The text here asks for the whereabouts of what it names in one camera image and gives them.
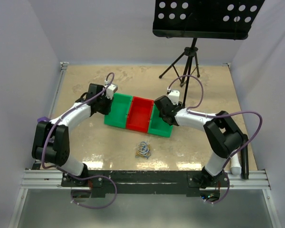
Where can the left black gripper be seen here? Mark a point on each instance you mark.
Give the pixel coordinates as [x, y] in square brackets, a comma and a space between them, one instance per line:
[108, 110]

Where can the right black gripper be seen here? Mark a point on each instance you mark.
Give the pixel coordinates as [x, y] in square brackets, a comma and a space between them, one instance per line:
[179, 104]

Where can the green plastic bin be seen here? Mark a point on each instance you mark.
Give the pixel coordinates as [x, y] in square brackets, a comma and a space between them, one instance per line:
[119, 111]
[157, 126]

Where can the red plastic bin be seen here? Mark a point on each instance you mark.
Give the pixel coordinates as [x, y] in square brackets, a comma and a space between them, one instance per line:
[139, 114]

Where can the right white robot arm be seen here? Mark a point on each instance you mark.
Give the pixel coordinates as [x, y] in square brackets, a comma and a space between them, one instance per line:
[223, 134]

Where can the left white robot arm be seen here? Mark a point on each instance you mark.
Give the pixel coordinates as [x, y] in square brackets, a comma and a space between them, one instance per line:
[51, 142]

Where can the purple holder block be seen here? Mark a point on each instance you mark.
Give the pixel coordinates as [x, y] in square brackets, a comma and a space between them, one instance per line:
[44, 118]

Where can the black microphone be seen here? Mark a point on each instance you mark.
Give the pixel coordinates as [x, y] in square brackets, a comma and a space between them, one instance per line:
[244, 159]

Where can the white microphone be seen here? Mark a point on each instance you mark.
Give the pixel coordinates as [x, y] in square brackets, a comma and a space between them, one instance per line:
[235, 166]

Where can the black music stand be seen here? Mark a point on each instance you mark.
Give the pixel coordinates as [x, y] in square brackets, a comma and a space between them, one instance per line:
[217, 19]

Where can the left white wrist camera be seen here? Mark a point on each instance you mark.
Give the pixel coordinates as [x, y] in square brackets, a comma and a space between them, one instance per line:
[111, 89]

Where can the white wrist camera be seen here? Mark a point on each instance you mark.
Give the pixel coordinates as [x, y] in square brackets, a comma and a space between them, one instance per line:
[111, 89]
[173, 95]

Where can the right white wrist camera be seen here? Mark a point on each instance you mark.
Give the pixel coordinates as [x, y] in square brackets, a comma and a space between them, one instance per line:
[173, 95]

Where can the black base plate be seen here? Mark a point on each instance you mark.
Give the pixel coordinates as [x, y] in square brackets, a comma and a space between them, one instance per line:
[187, 183]

